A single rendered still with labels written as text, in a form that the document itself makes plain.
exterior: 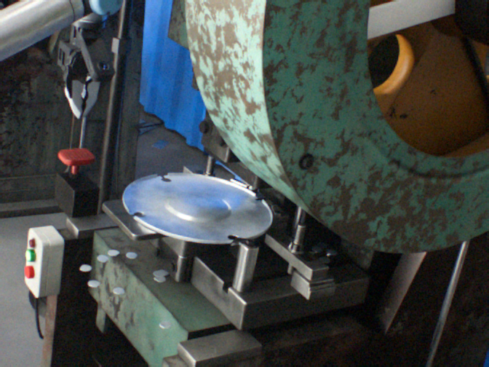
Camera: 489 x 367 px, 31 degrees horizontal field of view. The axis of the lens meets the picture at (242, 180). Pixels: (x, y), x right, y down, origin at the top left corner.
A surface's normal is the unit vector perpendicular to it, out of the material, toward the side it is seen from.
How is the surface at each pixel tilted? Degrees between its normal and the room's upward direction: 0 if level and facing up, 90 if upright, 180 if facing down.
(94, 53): 32
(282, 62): 90
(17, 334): 0
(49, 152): 90
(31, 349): 0
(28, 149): 90
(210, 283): 90
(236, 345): 0
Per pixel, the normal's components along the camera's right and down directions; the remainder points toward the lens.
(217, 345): 0.17, -0.90
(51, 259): 0.55, 0.42
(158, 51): -0.06, 0.39
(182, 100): -0.82, 0.09
